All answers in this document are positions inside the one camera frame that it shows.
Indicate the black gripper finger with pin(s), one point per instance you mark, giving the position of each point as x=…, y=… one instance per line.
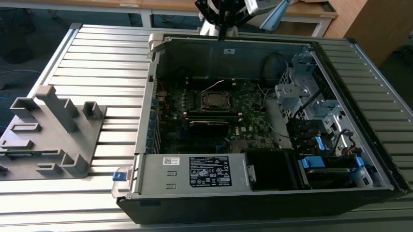
x=219, y=32
x=239, y=18

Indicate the silver square CPU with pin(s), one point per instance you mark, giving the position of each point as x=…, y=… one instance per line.
x=216, y=99

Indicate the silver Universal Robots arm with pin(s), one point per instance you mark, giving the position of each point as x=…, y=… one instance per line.
x=209, y=30

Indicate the black CPU socket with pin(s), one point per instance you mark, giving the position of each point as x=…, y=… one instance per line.
x=200, y=109

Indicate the black RAM slot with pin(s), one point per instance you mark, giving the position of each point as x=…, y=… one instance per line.
x=209, y=113
x=209, y=118

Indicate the grey case release latch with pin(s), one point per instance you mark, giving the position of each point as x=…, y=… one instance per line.
x=156, y=39

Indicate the wooden desk with white legs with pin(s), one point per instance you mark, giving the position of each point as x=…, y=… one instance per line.
x=319, y=13

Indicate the silver metal drive cage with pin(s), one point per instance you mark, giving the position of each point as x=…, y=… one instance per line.
x=288, y=93

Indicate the green motherboard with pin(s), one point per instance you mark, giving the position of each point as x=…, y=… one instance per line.
x=253, y=116

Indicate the brown wooden cabinet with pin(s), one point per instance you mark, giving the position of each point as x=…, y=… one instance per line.
x=370, y=24

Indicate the black graphics card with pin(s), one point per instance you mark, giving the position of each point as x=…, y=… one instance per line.
x=209, y=133

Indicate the long wooden desk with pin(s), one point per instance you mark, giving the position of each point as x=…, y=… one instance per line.
x=80, y=2

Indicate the grey chipset heatsink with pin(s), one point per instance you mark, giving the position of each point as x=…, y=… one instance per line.
x=239, y=147

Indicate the small blue connector clip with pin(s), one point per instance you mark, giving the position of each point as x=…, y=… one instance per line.
x=318, y=143

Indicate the blue disk carrier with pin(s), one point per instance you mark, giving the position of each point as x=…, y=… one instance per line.
x=311, y=162

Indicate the silver power supply unit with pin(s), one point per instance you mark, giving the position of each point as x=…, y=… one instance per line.
x=155, y=174

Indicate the blue case tab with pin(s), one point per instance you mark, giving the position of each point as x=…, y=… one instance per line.
x=117, y=175

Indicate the grey plastic parts rack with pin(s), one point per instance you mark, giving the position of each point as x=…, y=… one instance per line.
x=64, y=145

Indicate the black disk drive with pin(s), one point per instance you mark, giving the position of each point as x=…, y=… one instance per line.
x=327, y=178

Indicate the blue plastic bay latch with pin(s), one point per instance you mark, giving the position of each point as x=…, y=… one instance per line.
x=358, y=166

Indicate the black open PC case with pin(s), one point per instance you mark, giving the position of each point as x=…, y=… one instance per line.
x=257, y=207

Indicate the green RAM stick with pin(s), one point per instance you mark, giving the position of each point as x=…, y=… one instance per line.
x=32, y=154

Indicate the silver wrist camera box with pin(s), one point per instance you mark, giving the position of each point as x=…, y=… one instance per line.
x=252, y=7

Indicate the pale metal bay bracket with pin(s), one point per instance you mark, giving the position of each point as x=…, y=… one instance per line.
x=324, y=106

